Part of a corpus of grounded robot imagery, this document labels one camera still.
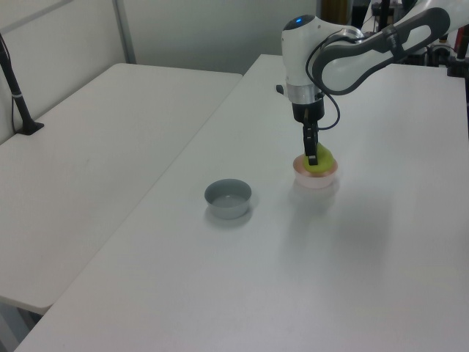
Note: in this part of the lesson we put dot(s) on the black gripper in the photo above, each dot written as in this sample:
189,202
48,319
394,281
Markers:
308,110

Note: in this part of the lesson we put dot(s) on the green pear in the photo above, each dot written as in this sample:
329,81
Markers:
325,160

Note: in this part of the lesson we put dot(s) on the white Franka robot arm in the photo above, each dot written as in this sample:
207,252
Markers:
298,55

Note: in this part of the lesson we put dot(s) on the pink plastic bowl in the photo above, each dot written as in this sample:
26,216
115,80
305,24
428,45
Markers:
315,181

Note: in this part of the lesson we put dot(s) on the grey plastic bowl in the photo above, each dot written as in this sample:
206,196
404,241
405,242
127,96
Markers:
228,199

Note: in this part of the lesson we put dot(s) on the black vertical pole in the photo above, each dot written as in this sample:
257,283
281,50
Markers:
384,12

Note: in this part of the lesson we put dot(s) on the black camera stand pole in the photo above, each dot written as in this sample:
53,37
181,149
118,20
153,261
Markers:
18,99

